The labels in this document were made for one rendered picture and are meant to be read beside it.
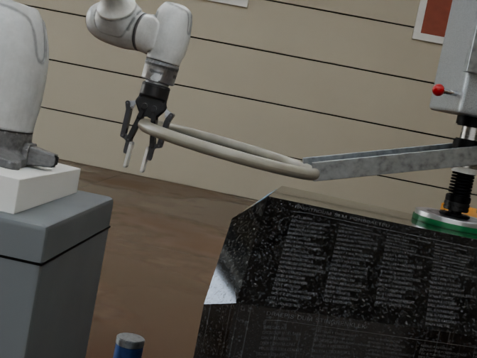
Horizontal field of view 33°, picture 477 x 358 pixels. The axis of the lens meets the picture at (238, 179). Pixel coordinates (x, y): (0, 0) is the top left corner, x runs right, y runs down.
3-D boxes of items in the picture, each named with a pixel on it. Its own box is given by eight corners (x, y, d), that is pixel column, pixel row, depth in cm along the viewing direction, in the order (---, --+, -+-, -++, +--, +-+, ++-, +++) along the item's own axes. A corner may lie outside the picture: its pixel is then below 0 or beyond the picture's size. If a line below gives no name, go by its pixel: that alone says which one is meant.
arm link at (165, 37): (188, 69, 217) (145, 57, 221) (204, 12, 215) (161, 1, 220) (172, 64, 207) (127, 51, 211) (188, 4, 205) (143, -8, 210)
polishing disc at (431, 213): (466, 218, 237) (468, 214, 237) (508, 234, 217) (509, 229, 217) (401, 207, 231) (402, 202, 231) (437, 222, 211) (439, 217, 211)
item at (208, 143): (296, 167, 241) (299, 158, 241) (338, 192, 193) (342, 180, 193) (135, 122, 233) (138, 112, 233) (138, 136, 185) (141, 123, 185)
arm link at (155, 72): (175, 65, 209) (170, 88, 209) (182, 68, 218) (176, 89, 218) (142, 56, 210) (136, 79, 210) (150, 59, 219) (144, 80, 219)
